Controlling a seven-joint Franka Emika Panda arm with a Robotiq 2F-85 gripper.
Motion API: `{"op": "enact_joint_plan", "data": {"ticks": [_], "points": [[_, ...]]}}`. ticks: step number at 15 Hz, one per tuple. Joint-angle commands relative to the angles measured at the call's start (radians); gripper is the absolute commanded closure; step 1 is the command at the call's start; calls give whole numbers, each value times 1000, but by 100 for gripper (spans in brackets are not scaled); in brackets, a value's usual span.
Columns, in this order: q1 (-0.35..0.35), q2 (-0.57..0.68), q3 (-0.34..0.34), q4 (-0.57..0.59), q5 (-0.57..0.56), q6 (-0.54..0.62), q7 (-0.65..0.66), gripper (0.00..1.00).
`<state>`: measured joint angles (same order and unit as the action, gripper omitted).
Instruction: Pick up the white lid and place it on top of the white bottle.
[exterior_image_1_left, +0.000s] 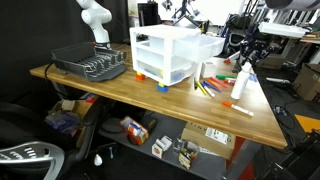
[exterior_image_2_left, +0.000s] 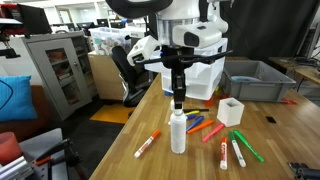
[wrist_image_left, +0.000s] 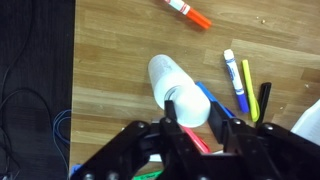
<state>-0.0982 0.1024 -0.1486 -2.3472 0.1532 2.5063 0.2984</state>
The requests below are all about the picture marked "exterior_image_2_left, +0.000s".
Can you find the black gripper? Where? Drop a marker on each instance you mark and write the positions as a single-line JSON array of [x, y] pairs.
[[178, 56]]

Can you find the white bottle lid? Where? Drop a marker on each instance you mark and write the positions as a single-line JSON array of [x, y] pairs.
[[173, 105]]

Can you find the white plastic bottle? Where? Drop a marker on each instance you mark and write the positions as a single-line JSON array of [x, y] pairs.
[[178, 133]]

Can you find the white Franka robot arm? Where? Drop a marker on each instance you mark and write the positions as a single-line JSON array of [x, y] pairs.
[[186, 20]]

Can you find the blue toy block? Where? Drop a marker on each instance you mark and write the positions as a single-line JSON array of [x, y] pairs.
[[167, 93]]

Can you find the black marker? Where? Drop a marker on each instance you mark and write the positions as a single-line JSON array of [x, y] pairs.
[[196, 110]]

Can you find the yellow marker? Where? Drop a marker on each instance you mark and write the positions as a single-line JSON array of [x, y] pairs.
[[192, 113]]

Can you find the white marker blue cap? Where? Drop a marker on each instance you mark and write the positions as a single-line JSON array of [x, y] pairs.
[[191, 116]]

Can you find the red toy block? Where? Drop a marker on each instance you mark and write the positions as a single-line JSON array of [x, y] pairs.
[[224, 96], [209, 101]]

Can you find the white plastic drawer unit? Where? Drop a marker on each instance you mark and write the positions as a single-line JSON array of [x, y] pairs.
[[222, 66]]

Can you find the black office chair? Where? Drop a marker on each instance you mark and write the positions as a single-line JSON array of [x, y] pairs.
[[126, 66]]

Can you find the pink marker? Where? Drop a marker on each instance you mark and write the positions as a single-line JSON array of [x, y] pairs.
[[213, 132]]

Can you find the white square pen holder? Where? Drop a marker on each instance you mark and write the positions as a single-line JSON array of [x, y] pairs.
[[230, 115]]

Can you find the white marker orange cap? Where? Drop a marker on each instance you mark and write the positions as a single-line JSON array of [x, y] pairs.
[[148, 144]]

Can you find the pale blue plate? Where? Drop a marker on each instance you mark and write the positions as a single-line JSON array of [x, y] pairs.
[[245, 79]]

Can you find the beige wooden cabinet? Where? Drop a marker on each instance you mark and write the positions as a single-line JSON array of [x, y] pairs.
[[105, 76]]

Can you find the yellow floor mat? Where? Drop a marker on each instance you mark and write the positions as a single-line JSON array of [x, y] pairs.
[[110, 114]]

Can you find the clear plastic storage bin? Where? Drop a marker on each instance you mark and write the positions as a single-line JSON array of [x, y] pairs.
[[110, 40]]

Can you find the white marker red cap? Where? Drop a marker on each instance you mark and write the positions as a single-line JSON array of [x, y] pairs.
[[223, 155]]

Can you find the grey plastic crate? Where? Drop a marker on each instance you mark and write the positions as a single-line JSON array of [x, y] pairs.
[[266, 91]]

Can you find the white marker green cap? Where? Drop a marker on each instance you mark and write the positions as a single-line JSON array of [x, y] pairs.
[[237, 151]]

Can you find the small black flat object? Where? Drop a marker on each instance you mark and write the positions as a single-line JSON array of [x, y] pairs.
[[271, 120]]

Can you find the black curtain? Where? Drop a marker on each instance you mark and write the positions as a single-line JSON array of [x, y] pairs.
[[266, 26]]

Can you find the red plastic clip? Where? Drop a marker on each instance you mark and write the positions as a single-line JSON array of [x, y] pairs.
[[289, 101]]

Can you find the wooden side table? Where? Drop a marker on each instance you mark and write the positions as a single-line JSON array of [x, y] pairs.
[[300, 68]]

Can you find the grey metal cabinet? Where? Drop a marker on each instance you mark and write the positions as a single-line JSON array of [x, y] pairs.
[[35, 73]]

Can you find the grey side table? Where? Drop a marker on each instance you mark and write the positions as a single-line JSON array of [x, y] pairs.
[[43, 140]]

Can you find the black monitor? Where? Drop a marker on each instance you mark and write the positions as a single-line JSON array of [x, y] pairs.
[[35, 18]]

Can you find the brown sofa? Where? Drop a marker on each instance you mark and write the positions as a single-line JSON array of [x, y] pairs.
[[23, 128]]

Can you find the blue cushion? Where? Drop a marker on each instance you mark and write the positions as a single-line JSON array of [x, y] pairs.
[[16, 98]]

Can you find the red plastic cup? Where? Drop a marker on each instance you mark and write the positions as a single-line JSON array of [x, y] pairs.
[[8, 148]]

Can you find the aluminium extrusion bar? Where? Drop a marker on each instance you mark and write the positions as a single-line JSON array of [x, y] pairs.
[[15, 168]]

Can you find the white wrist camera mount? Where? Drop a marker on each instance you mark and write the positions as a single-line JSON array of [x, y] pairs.
[[143, 50]]

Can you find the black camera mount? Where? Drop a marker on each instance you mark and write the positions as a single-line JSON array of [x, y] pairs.
[[305, 171]]

